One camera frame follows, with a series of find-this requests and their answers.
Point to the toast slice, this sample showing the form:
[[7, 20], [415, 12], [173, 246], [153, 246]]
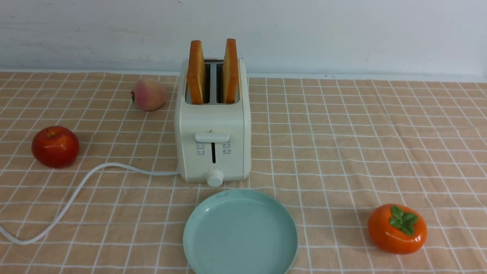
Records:
[[230, 72], [195, 76]]

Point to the white two-slot toaster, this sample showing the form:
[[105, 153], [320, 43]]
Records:
[[213, 140]]

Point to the orange checkered tablecloth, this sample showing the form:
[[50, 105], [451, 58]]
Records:
[[331, 151]]

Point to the light green round plate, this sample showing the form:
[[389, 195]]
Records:
[[240, 231]]

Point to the pink peach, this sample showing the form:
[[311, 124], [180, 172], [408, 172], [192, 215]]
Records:
[[148, 94]]

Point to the orange persimmon with green leaf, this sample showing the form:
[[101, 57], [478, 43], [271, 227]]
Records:
[[397, 229]]

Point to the red apple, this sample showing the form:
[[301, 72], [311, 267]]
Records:
[[55, 147]]

